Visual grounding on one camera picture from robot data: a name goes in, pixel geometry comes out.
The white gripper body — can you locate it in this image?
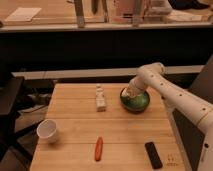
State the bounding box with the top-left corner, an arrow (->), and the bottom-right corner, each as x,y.
127,76 -> 147,98

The white sponge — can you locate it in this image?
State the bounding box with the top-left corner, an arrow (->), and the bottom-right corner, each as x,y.
121,88 -> 131,97

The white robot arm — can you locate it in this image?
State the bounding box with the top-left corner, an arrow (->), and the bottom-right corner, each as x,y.
127,62 -> 213,171

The green ceramic bowl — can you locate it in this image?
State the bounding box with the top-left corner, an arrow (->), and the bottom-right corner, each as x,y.
120,89 -> 150,113

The white small bottle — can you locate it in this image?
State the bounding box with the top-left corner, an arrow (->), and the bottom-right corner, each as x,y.
96,84 -> 106,112

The dark panel right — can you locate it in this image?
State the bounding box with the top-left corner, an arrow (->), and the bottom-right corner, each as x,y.
189,55 -> 213,104

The orange carrot toy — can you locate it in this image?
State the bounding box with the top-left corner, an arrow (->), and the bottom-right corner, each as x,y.
94,137 -> 103,161

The black remote control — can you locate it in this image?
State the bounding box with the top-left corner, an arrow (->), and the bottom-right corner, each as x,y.
145,142 -> 163,169

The white paper cup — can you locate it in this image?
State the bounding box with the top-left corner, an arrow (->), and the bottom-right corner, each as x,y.
36,119 -> 59,143

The dark chair left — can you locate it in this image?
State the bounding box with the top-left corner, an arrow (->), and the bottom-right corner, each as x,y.
0,77 -> 38,161

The white paper sheet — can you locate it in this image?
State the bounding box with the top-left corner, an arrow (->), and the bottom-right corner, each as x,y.
5,7 -> 41,22

